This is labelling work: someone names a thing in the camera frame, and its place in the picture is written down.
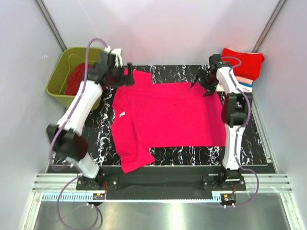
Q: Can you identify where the left corner aluminium post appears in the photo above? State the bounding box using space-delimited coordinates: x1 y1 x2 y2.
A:
34 0 67 52

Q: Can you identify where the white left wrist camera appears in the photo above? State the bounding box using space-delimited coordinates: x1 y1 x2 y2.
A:
104 46 123 67

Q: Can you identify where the red folded t-shirt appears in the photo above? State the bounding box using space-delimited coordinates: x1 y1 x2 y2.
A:
221 48 265 81

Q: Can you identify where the right corner aluminium post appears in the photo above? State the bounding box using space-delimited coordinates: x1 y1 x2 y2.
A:
251 0 288 53

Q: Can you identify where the white slotted cable duct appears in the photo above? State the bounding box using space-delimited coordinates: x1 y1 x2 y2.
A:
42 192 222 203

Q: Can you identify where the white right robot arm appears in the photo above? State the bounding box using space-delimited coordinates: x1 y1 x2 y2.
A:
191 54 253 192

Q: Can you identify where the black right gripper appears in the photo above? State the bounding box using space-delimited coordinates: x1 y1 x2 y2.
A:
190 68 218 97

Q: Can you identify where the bright pink t-shirt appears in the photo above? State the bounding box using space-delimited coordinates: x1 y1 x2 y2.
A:
111 70 226 173

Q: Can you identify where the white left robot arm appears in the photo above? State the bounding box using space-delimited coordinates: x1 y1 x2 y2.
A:
46 46 134 190

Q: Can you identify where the aluminium extrusion rail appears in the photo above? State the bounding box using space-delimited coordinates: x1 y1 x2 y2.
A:
32 173 292 193

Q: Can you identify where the dark red crumpled shirt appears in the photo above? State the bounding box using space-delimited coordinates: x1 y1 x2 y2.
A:
65 63 85 96

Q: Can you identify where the corner aluminium post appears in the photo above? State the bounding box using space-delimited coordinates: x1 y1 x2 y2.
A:
34 0 67 52
251 0 288 53

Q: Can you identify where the orange connector box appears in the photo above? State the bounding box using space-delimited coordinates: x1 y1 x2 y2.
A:
93 193 106 200
222 194 236 202

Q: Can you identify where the olive green plastic bin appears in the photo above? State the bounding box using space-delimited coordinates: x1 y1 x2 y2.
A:
45 47 107 111

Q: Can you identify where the left orange connector box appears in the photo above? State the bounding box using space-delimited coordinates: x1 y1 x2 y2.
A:
93 193 106 200

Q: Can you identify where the right orange connector box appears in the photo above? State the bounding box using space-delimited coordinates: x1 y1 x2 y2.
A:
222 194 236 202

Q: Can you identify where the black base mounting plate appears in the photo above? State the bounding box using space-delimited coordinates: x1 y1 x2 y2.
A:
77 166 246 201

